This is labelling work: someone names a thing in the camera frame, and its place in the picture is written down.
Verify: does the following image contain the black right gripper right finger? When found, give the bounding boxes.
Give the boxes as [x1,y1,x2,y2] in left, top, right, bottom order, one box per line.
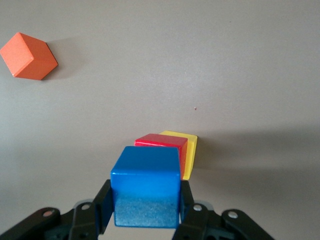
[171,179,276,240]

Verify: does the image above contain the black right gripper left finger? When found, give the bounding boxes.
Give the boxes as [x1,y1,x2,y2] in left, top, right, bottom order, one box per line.
[0,179,116,240]

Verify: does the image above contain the blue wooden block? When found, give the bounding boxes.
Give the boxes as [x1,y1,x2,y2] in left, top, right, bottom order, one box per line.
[110,145,182,229]

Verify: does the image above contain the red wooden block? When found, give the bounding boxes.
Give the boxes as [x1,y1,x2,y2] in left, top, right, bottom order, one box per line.
[134,132,189,181]

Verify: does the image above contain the yellow wooden block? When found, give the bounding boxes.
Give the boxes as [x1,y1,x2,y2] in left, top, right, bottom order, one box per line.
[158,130,199,181]

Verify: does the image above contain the brown paper table cover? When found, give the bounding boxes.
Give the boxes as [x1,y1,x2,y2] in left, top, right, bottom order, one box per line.
[0,0,320,240]

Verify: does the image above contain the orange wooden block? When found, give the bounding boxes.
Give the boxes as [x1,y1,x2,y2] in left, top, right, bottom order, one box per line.
[0,31,59,82]

